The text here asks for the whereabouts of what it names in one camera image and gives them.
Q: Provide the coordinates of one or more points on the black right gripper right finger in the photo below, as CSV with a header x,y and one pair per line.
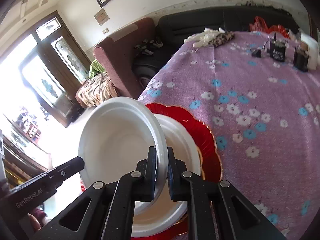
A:
x,y
216,210

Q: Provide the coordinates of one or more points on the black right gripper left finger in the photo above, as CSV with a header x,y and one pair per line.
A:
x,y
105,211

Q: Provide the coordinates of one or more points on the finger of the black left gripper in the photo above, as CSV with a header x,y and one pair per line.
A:
x,y
26,197

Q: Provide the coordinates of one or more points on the red scalloped plate gold rim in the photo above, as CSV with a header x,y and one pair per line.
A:
x,y
209,161

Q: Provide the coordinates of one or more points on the white foam plate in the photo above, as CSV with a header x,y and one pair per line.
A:
x,y
164,212

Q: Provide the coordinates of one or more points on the white foam bowl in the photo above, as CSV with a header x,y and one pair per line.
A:
x,y
117,135

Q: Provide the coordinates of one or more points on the purple floral tablecloth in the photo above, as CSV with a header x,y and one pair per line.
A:
x,y
264,115

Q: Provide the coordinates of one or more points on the green pillow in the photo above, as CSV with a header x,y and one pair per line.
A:
x,y
95,68

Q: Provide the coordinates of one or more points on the dark wooden door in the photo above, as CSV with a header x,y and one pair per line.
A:
x,y
51,65

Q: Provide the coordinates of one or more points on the maroon armchair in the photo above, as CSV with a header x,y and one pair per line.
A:
x,y
116,54

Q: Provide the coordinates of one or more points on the white glove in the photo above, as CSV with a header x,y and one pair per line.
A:
x,y
202,39

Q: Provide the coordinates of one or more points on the leopard print cloth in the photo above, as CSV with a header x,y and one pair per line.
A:
x,y
221,39

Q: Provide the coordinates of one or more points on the black battery charger box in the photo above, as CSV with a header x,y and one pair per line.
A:
x,y
277,48

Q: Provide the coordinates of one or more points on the black small box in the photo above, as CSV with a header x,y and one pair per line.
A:
x,y
300,60

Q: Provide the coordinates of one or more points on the black leather sofa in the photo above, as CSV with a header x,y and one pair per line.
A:
x,y
171,30

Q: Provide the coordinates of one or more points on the red plastic bag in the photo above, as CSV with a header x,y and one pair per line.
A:
x,y
260,25

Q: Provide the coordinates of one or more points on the white pitcher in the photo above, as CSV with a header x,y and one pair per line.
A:
x,y
313,50

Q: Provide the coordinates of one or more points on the small wall plaque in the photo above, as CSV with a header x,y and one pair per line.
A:
x,y
101,17

